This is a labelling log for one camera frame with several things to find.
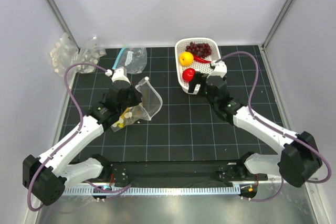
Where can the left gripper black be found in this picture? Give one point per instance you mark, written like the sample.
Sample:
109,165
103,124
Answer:
137,96

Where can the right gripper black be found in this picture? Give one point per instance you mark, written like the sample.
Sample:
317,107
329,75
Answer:
199,77

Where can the red apple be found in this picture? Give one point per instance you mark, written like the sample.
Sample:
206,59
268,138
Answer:
188,74

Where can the yellow round fruit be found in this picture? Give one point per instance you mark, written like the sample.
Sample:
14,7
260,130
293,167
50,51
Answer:
186,58

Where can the white perforated plastic basket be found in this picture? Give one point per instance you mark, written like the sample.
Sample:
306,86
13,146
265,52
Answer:
204,68

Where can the yellow banana bunch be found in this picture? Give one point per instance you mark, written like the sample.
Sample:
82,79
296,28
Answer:
123,118

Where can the polka dot zip bag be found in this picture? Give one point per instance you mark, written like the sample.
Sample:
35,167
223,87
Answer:
148,108

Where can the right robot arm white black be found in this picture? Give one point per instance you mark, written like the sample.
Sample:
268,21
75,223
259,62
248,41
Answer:
296,158

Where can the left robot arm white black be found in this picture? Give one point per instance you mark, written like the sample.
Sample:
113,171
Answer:
42,175

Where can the blue zipper clear bag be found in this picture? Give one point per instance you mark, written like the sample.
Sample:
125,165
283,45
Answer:
132,59

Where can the polka dot bag middle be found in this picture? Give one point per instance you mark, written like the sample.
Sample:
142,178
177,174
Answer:
90,52

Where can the red chili pepper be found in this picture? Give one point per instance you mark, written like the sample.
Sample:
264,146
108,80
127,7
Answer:
200,59

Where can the dark red grape bunch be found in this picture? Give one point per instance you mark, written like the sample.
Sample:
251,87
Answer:
202,50

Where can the black grid mat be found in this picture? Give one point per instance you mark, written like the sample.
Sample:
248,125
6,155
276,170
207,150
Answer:
186,128

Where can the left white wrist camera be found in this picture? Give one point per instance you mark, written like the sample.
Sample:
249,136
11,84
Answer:
120,74

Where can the slotted cable duct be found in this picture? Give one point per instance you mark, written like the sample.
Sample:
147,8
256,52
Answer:
87,190

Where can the aluminium corner post left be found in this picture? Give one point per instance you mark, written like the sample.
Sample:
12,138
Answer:
60,19

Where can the aluminium corner post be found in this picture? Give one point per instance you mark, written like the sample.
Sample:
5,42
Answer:
60,19
280,17

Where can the aluminium corner post right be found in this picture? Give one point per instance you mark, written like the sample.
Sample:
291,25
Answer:
280,17

